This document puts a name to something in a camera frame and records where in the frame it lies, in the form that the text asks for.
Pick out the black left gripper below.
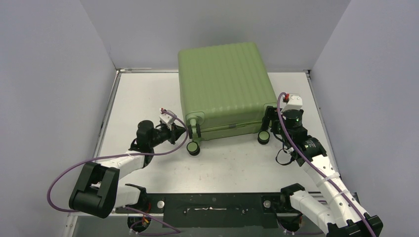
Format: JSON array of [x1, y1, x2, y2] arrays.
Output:
[[149, 122, 186, 148]]

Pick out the green suitcase with blue lining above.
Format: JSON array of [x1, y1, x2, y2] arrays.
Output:
[[178, 42, 277, 156]]

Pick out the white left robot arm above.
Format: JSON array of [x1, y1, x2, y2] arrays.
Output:
[[69, 120, 186, 218]]

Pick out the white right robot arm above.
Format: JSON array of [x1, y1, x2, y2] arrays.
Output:
[[261, 106, 383, 237]]

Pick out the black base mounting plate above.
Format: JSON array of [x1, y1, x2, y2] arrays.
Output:
[[131, 193, 302, 229]]

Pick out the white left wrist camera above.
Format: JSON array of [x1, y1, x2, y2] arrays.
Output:
[[159, 108, 177, 127]]

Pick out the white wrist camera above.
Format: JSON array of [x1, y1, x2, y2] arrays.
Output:
[[282, 93, 303, 112], [159, 108, 177, 127]]

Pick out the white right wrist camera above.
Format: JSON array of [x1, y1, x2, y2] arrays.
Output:
[[282, 93, 303, 112]]

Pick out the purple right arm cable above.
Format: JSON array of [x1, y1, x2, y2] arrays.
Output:
[[277, 92, 377, 237]]

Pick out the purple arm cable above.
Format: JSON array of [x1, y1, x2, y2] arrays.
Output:
[[46, 110, 190, 237], [277, 92, 377, 237]]

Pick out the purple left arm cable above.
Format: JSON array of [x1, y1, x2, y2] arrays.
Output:
[[46, 110, 190, 237]]

